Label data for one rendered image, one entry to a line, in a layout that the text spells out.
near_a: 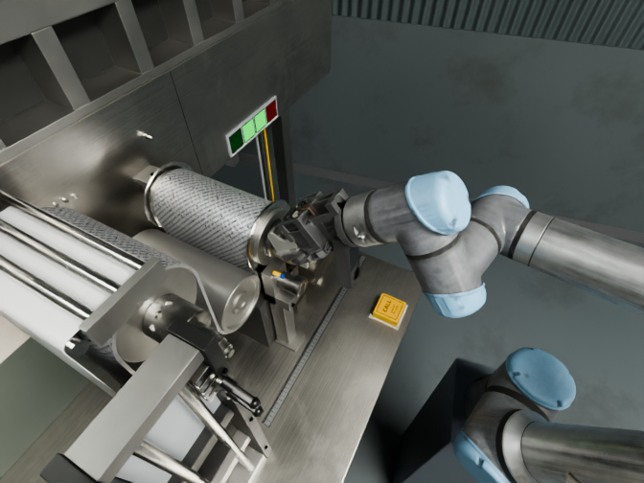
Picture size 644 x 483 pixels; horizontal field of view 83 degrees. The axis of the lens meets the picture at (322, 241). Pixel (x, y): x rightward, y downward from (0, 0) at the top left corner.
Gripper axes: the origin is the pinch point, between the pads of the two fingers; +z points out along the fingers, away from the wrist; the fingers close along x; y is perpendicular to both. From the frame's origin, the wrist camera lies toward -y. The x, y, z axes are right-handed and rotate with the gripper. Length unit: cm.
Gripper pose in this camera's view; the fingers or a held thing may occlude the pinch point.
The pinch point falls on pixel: (283, 249)
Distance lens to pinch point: 68.1
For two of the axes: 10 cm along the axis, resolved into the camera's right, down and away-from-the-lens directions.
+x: -4.7, 6.7, -5.7
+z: -6.8, 1.4, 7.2
